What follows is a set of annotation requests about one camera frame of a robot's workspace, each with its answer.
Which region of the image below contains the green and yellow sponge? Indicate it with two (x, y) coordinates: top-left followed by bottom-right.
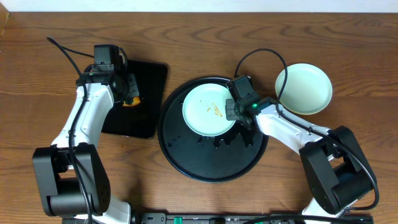
(123, 96), (141, 107)

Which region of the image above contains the light blue plate front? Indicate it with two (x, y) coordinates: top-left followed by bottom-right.
(182, 83), (235, 137)

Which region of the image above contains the light blue plate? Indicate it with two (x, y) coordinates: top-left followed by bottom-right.
(182, 83), (235, 137)
(275, 63), (333, 115)

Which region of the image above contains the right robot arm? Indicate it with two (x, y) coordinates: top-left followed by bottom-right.
(226, 92), (380, 223)

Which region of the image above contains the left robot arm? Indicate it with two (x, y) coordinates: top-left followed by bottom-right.
(32, 63), (135, 223)

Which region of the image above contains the black rectangular tray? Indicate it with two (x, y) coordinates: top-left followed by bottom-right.
(102, 60), (168, 139)

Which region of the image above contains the black round tray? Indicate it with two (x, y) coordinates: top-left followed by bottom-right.
(157, 77), (269, 183)

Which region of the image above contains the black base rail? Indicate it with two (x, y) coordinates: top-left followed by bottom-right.
(61, 212), (374, 224)

